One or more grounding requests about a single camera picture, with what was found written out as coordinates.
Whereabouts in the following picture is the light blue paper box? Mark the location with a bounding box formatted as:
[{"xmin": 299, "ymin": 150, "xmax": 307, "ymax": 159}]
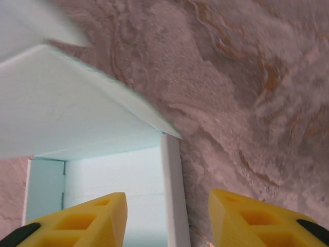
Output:
[{"xmin": 0, "ymin": 0, "xmax": 191, "ymax": 247}]

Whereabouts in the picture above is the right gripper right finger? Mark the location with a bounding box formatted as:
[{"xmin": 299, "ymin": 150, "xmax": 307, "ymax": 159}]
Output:
[{"xmin": 208, "ymin": 188, "xmax": 329, "ymax": 247}]

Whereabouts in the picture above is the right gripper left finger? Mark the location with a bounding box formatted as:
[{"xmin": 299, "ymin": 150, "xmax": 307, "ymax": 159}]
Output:
[{"xmin": 7, "ymin": 191, "xmax": 129, "ymax": 247}]

